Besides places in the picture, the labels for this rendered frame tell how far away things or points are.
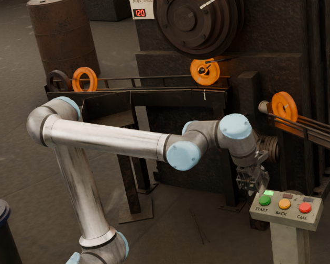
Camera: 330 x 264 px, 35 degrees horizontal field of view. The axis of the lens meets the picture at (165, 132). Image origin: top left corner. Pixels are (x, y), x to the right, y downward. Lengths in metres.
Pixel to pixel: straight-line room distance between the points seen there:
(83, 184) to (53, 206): 1.42
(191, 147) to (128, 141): 0.21
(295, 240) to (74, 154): 0.86
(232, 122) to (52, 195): 2.08
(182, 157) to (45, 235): 1.73
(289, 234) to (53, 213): 1.76
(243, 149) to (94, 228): 0.71
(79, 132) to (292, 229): 0.83
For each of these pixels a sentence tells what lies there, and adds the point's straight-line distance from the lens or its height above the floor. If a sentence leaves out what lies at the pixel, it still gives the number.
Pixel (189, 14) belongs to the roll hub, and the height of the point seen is 1.14.
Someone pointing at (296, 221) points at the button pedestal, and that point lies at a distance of 1.88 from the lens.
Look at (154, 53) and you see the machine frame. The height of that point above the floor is 0.87.
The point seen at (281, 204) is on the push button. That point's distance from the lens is 1.91.
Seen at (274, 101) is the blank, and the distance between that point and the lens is 2.41.
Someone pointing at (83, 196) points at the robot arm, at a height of 0.69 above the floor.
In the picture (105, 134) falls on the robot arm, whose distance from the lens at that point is 1.65.
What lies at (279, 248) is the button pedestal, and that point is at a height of 0.42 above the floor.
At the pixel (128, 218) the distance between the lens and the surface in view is 3.05.
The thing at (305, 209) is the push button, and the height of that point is 0.61.
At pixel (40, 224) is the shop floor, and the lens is 3.24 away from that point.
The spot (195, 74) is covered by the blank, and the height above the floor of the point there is 0.79.
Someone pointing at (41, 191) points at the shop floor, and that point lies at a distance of 3.59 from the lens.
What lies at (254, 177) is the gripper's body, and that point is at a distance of 1.75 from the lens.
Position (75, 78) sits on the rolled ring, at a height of 0.71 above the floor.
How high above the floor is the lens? 1.68
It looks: 25 degrees down
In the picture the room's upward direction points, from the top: 10 degrees counter-clockwise
